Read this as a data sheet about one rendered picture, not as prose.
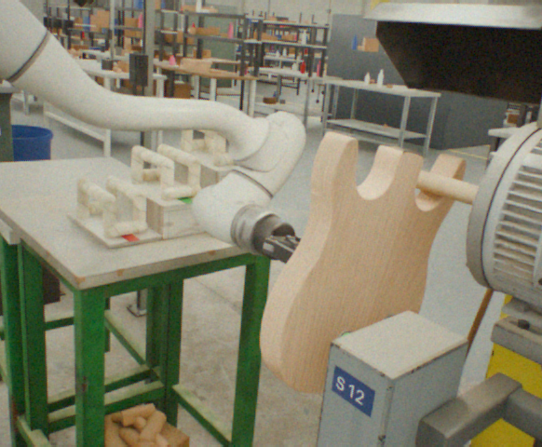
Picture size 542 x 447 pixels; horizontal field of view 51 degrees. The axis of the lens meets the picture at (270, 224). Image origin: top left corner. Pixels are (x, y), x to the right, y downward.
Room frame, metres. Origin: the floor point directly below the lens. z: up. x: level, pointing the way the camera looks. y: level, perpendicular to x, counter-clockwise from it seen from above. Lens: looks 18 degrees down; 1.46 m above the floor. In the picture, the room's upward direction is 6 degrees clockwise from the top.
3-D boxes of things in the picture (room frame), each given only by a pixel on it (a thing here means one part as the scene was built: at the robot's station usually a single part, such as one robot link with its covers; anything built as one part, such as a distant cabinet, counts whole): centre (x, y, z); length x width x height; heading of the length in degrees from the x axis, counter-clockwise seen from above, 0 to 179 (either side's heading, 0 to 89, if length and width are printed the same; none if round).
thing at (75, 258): (1.53, 0.39, 0.55); 0.62 x 0.58 x 0.76; 42
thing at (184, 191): (1.46, 0.24, 1.04); 0.11 x 0.03 x 0.03; 132
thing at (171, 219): (1.53, 0.30, 0.98); 0.27 x 0.16 x 0.09; 42
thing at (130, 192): (1.45, 0.39, 1.04); 0.20 x 0.03 x 0.03; 41
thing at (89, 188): (1.40, 0.46, 1.04); 0.20 x 0.03 x 0.03; 41
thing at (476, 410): (0.63, -0.28, 1.02); 0.19 x 0.04 x 0.04; 132
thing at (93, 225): (1.43, 0.42, 0.94); 0.27 x 0.15 x 0.01; 42
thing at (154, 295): (1.90, 0.39, 0.45); 0.05 x 0.05 x 0.90; 42
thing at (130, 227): (1.36, 0.36, 0.96); 0.11 x 0.03 x 0.03; 132
